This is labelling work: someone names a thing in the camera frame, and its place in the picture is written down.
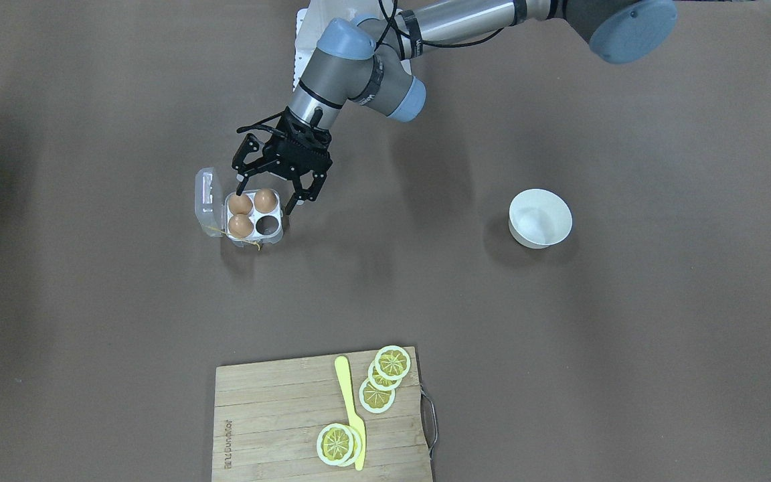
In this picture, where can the lemon slice single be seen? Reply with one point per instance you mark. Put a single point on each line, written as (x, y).
(338, 445)

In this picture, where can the wooden cutting board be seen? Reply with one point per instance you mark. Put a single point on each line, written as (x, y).
(267, 417)

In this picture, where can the yellow plastic knife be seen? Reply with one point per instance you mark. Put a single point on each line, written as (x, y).
(343, 373)

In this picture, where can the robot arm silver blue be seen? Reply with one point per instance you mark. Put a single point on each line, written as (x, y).
(361, 60)

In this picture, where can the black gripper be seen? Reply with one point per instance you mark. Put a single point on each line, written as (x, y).
(252, 151)

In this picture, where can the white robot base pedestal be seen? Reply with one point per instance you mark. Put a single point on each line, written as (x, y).
(328, 26)

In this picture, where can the white bowl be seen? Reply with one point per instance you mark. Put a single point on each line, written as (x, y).
(538, 218)

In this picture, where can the clear plastic egg box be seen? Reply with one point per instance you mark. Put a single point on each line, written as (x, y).
(253, 217)

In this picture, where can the brown egg back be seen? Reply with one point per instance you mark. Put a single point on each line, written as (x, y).
(239, 205)
(240, 226)

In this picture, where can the brown egg carried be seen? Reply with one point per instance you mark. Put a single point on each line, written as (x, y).
(265, 201)

